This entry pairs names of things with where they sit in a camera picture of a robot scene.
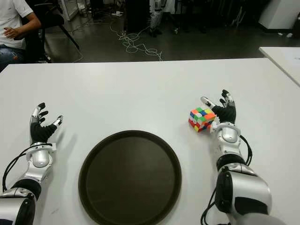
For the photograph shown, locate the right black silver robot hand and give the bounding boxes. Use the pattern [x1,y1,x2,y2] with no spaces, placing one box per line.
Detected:
[200,89,237,125]

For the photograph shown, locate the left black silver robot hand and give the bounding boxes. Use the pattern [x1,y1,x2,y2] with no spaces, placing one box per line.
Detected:
[29,102,64,145]

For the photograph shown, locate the multicolour Rubik's cube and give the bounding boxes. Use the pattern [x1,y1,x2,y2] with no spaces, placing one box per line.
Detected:
[188,107,217,133]

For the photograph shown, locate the dark brown round plate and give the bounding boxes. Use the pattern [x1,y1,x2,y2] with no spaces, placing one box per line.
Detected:
[78,130,182,225]

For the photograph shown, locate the neighbouring white table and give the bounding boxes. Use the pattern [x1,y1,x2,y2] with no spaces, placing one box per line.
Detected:
[258,46,300,87]

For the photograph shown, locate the white cabinet with black base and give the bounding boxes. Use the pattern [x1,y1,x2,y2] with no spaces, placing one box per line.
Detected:
[257,0,300,30]

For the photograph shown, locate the black office chair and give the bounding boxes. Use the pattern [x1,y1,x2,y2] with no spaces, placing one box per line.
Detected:
[22,0,80,63]

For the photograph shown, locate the seated person in white shirt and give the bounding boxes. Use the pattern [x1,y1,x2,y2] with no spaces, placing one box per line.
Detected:
[0,0,42,71]

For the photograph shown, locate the silver humanoid robot legs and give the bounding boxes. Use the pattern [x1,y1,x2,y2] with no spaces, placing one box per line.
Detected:
[149,0,164,38]

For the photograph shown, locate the white partition panel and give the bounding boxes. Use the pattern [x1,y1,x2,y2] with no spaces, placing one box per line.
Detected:
[61,0,79,22]

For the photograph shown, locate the tall black cabinet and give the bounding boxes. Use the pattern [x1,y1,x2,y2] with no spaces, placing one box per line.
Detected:
[126,0,152,33]

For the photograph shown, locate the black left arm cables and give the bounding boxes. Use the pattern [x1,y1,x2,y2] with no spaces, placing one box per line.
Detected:
[2,146,36,192]

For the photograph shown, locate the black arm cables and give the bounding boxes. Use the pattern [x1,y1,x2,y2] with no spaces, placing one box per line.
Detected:
[239,135,254,165]
[2,146,36,192]

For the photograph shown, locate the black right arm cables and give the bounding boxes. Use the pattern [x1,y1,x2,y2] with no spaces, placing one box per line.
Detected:
[239,135,254,165]

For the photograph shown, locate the tangled white floor cable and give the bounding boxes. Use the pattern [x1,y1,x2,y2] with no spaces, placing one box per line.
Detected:
[109,14,163,63]

